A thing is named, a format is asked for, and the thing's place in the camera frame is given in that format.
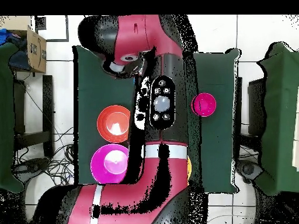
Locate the large orange bowl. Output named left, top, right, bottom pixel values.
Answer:
left=186, top=156, right=193, bottom=186

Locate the dark green table cloth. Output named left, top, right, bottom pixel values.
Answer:
left=72, top=45, right=241, bottom=194

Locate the shallow red-orange bowl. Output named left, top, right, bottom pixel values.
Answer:
left=96, top=104, right=131, bottom=144

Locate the small crimson bowl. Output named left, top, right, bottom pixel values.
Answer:
left=191, top=92, right=217, bottom=117

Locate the cardboard box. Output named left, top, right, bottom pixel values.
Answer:
left=0, top=15, right=47, bottom=74

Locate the large pink bowl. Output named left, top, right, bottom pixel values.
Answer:
left=90, top=143, right=130, bottom=185

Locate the dark bag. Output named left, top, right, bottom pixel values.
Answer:
left=9, top=38, right=32, bottom=72

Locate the green side table cloth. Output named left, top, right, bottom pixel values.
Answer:
left=0, top=41, right=26, bottom=193
left=256, top=41, right=299, bottom=197

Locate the black metal frame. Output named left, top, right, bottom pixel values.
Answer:
left=13, top=75, right=55, bottom=159
left=238, top=76, right=265, bottom=152

